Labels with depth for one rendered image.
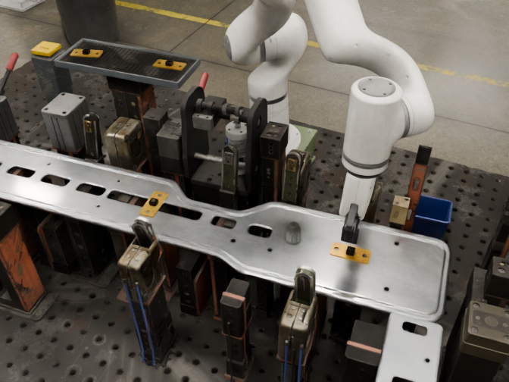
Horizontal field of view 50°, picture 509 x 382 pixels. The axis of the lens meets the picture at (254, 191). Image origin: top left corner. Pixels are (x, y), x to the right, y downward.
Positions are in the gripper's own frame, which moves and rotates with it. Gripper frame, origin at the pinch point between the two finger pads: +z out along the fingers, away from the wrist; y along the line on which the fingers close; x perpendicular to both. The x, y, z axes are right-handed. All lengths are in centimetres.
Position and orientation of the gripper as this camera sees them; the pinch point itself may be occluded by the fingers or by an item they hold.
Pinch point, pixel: (354, 222)
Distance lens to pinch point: 113.1
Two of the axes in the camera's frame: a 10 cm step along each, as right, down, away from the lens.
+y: -3.4, 6.3, -7.0
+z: 0.0, 7.4, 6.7
